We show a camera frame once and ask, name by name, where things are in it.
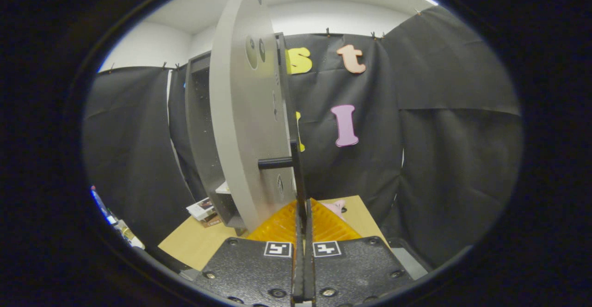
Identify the dark grey shoe cabinet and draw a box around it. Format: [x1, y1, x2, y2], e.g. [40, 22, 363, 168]
[185, 32, 301, 236]

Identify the black backdrop cloth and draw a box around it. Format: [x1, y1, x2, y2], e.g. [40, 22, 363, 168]
[83, 6, 523, 268]

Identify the white booklet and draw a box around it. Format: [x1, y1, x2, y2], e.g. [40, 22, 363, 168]
[186, 197, 216, 221]

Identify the pink and green plush toy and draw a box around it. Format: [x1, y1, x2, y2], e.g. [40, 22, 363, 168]
[324, 199, 346, 221]

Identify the black door handle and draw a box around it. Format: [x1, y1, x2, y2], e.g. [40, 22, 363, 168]
[258, 140, 309, 227]

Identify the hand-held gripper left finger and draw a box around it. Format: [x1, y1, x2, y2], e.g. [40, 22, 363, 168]
[193, 199, 305, 307]

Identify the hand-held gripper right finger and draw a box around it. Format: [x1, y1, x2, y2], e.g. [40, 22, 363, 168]
[303, 198, 414, 307]

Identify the white and blue clutter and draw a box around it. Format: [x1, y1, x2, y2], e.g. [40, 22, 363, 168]
[90, 186, 145, 251]

